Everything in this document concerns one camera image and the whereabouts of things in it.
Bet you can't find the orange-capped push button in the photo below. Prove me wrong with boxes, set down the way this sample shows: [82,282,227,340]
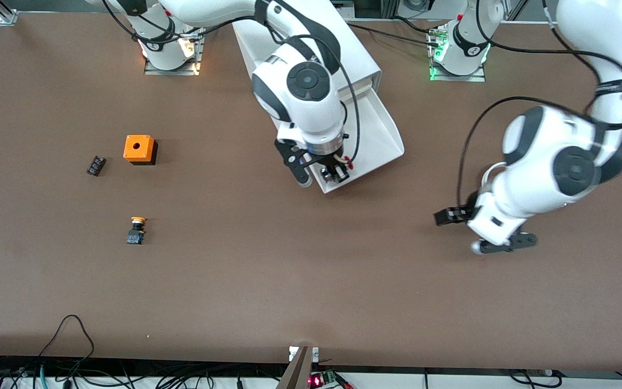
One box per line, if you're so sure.
[126,216,147,245]

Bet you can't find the circuit board with red LED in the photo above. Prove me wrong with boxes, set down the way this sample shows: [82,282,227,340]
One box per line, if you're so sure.
[308,370,355,389]

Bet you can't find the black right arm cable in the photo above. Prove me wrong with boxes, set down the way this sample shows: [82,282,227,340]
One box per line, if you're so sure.
[100,0,361,163]

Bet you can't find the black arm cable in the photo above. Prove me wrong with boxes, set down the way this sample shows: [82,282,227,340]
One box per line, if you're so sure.
[100,0,361,163]
[456,0,622,209]

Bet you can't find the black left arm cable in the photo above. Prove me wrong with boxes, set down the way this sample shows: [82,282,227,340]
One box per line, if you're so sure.
[456,0,622,209]

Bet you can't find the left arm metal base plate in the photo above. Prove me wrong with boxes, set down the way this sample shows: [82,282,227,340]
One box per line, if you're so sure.
[429,24,487,83]

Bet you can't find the black cable behind cabinet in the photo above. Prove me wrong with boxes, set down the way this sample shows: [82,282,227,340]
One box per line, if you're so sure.
[346,22,437,44]

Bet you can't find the black coiled cable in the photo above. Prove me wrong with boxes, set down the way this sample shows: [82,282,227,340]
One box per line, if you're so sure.
[508,369,563,389]

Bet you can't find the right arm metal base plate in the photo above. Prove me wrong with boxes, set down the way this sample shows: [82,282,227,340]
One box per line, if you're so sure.
[144,22,204,76]

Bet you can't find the orange button enclosure box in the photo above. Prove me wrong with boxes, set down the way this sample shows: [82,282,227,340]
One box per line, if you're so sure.
[123,135,158,166]

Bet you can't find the aluminium profile post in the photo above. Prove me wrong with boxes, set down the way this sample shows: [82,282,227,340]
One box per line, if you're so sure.
[276,346,320,389]

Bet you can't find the thin black looped cable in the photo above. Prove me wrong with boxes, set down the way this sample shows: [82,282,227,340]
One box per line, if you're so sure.
[36,314,96,379]

